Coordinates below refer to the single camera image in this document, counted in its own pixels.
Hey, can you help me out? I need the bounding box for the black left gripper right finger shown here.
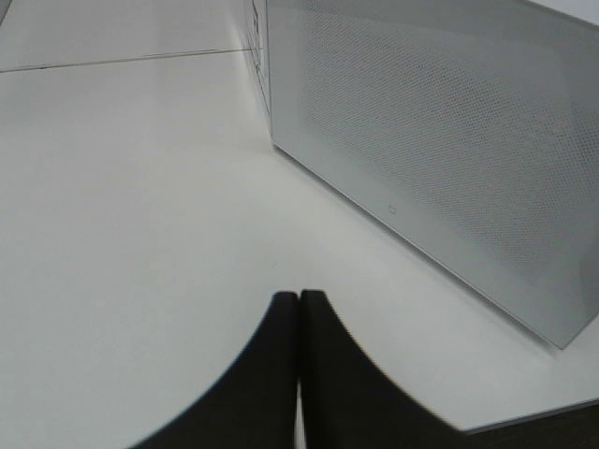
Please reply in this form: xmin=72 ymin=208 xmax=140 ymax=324
xmin=299 ymin=290 xmax=468 ymax=448

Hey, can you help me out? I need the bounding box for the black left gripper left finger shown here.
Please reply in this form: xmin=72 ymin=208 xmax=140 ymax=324
xmin=135 ymin=292 xmax=300 ymax=448

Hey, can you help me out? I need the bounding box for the white microwave door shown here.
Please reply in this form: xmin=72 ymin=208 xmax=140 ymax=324
xmin=264 ymin=0 xmax=599 ymax=350

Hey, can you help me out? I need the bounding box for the white microwave oven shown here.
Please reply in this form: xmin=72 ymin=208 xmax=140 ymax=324
xmin=242 ymin=0 xmax=599 ymax=350

